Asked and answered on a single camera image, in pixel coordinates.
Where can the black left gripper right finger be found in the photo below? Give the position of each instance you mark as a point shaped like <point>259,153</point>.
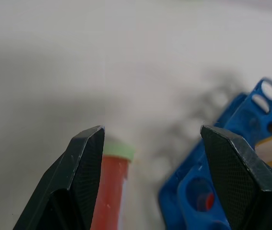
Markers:
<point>241,177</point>

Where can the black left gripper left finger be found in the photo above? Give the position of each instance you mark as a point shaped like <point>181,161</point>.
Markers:
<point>78,182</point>

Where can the red test tube green cap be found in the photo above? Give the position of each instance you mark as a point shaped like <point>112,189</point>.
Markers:
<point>110,182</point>

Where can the blue test tube rack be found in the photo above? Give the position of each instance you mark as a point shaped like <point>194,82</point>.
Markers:
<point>195,191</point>

